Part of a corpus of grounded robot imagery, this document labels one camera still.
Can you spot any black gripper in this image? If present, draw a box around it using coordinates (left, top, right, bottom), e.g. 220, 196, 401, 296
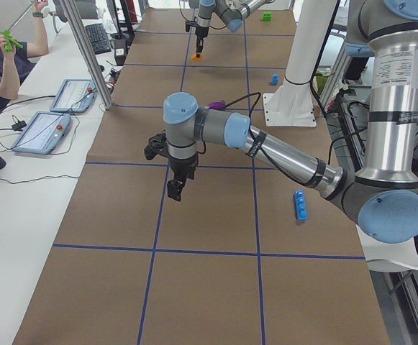
196, 25, 209, 55
167, 154, 199, 202

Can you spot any orange trapezoid block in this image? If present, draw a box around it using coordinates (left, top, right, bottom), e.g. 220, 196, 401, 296
191, 54, 202, 62

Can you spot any purple trapezoid block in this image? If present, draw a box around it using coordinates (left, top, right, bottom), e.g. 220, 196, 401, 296
207, 100, 226, 111

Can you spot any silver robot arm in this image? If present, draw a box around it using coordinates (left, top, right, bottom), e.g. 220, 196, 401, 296
162, 1, 418, 244
186, 0, 272, 60

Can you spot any green block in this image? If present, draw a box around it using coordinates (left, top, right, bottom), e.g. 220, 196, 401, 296
261, 11, 272, 22

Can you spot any small blue block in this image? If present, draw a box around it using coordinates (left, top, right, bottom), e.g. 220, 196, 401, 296
271, 74, 279, 86

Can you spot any black keyboard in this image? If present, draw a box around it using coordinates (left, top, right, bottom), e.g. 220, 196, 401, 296
84, 23, 111, 55

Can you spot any white central pillar base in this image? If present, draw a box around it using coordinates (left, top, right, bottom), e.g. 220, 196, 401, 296
263, 1, 322, 127

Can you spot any long blue block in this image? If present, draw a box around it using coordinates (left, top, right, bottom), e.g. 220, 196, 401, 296
294, 190, 308, 221

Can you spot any far teach pendant tablet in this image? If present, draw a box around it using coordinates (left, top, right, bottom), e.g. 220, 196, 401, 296
50, 79, 96, 114

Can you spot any teach pendant tablet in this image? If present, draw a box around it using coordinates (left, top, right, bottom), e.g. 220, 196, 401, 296
11, 111, 71, 155
50, 79, 96, 114

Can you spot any near teach pendant tablet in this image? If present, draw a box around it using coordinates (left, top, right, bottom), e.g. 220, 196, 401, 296
11, 111, 71, 155

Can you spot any green handheld controller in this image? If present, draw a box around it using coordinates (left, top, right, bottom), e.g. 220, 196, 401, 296
1, 30, 23, 52

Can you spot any seated person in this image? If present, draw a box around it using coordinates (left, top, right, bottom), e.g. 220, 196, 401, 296
0, 1, 49, 112

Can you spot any aluminium frame post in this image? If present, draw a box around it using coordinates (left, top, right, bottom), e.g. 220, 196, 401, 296
60, 0, 113, 110

